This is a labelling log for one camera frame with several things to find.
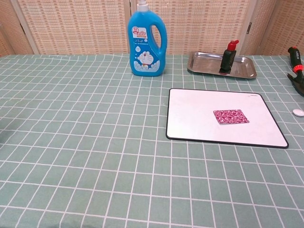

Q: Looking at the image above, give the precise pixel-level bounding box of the blue detergent pump bottle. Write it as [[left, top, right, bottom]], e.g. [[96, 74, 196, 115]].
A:
[[127, 0, 168, 77]]

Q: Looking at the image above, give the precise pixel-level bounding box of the red patterned square cloth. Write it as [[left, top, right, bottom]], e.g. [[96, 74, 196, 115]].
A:
[[213, 109, 251, 125]]

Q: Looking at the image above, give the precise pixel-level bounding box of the bamboo folding screen panel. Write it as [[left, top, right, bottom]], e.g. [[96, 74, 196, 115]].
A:
[[10, 0, 132, 55], [0, 0, 36, 57], [129, 0, 259, 56], [239, 0, 304, 57]]

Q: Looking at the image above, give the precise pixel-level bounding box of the dark bottle with red cap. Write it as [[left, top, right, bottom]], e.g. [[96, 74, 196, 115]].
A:
[[218, 39, 239, 74]]

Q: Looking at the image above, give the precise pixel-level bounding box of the white mat with black edge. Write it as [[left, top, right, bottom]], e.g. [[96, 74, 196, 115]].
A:
[[165, 88, 289, 149]]

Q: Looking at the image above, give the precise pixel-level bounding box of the stainless steel tray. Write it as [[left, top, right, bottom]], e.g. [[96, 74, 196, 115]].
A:
[[187, 51, 258, 79]]

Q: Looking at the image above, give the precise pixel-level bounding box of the green checked tablecloth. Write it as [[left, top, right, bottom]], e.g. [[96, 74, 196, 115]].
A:
[[0, 53, 304, 228]]

